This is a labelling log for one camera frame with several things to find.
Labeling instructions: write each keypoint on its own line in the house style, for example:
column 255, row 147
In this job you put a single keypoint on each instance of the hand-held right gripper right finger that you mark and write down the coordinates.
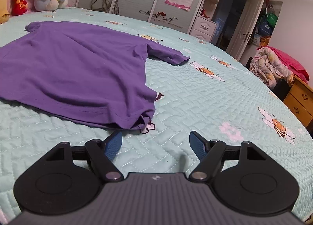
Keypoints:
column 198, row 145

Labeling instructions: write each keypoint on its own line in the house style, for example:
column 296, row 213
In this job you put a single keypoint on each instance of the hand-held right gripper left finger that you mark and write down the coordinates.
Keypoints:
column 113, row 145

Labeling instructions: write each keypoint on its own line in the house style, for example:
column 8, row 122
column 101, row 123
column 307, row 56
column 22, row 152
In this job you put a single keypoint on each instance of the purple t-shirt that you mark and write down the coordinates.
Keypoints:
column 73, row 68

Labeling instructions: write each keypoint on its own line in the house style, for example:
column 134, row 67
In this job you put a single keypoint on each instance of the bee-print quilted bed cover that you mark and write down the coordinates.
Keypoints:
column 207, row 105

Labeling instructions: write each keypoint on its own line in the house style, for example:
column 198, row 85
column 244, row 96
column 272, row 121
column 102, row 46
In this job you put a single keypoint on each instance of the black chair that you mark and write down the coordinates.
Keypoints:
column 281, row 90

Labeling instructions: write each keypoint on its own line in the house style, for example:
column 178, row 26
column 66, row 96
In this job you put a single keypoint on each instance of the floral rolled quilt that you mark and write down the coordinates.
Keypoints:
column 269, row 66

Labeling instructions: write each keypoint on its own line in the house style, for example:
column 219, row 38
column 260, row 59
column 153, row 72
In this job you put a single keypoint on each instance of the wooden desk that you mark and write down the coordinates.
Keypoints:
column 298, row 103

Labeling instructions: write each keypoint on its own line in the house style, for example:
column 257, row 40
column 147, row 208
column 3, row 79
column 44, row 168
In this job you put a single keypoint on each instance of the white drawer cabinet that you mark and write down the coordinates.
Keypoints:
column 203, row 28

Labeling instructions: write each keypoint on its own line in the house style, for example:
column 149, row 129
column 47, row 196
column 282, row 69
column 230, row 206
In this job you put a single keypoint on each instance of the stack of colourful boxes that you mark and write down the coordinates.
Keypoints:
column 261, row 40

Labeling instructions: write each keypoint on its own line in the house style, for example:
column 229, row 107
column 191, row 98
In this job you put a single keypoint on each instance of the rolled pink grey quilt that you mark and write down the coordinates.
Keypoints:
column 293, row 63

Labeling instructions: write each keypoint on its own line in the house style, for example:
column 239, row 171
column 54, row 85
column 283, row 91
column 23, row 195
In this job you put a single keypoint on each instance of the white door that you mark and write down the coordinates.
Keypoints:
column 247, row 24

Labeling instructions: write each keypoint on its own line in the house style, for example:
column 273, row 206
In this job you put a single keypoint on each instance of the blue bag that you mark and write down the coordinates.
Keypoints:
column 264, row 27

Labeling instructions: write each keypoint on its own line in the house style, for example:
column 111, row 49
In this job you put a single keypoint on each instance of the grey rings decal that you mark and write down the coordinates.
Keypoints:
column 105, row 2

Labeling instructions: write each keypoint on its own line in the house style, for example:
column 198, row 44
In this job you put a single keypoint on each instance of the green bag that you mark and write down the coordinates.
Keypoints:
column 272, row 20

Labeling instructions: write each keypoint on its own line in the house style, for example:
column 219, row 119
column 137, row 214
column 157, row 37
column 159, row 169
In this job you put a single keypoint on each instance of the grey sliding-door wardrobe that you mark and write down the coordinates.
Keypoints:
column 156, row 2

